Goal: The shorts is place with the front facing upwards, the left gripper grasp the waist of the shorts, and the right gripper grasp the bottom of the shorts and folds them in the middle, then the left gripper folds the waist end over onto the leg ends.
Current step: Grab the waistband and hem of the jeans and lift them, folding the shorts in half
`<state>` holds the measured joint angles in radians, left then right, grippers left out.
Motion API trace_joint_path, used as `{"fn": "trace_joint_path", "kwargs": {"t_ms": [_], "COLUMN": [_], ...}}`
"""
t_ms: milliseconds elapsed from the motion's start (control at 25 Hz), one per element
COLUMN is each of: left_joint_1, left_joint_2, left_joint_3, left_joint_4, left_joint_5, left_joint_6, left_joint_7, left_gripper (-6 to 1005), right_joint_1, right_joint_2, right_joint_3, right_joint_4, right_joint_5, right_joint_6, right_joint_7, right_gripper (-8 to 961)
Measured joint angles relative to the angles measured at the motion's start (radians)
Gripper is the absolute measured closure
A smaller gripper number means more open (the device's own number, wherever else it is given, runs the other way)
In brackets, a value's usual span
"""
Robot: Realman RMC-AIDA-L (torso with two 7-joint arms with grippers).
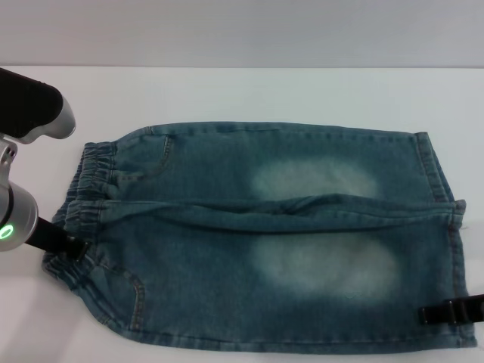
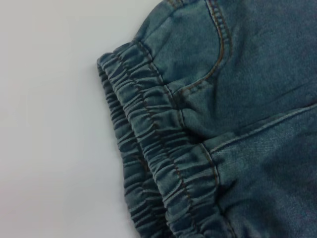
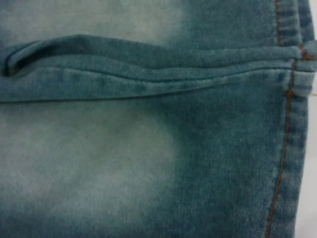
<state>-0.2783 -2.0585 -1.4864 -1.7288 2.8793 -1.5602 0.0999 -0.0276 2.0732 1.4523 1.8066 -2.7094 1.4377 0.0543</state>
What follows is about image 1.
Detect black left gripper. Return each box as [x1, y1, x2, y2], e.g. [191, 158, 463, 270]
[25, 216, 91, 266]

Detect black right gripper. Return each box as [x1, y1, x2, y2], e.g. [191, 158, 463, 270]
[420, 293, 484, 326]

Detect blue denim shorts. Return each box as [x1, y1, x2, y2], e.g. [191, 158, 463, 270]
[42, 120, 478, 353]

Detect silver left camera mount clamp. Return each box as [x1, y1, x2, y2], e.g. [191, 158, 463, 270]
[0, 132, 18, 186]

